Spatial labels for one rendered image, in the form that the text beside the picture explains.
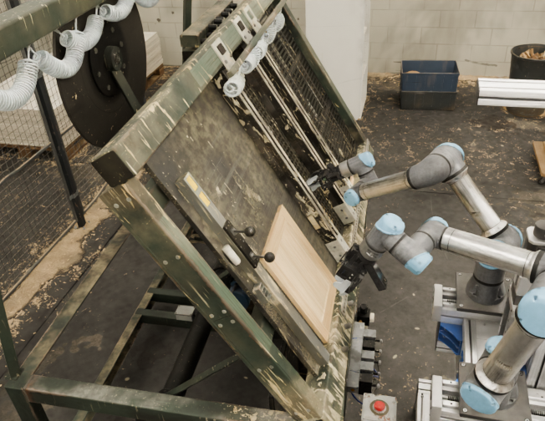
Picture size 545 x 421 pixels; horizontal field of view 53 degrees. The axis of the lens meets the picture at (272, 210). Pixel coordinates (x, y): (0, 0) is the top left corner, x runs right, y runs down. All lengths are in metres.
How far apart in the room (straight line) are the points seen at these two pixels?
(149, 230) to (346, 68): 4.49
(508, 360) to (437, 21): 5.83
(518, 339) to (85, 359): 2.74
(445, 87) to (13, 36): 5.03
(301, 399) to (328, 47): 4.38
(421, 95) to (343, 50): 1.07
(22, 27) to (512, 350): 1.78
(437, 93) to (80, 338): 4.40
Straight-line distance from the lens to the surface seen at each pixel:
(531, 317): 1.55
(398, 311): 3.77
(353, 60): 5.90
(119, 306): 4.00
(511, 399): 2.08
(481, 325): 2.44
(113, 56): 2.60
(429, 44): 7.28
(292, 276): 2.26
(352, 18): 5.77
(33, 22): 2.10
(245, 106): 2.37
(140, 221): 1.67
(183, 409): 2.33
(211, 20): 3.24
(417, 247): 1.67
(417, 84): 6.32
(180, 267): 1.73
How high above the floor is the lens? 2.65
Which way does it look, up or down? 35 degrees down
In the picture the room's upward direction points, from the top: 4 degrees counter-clockwise
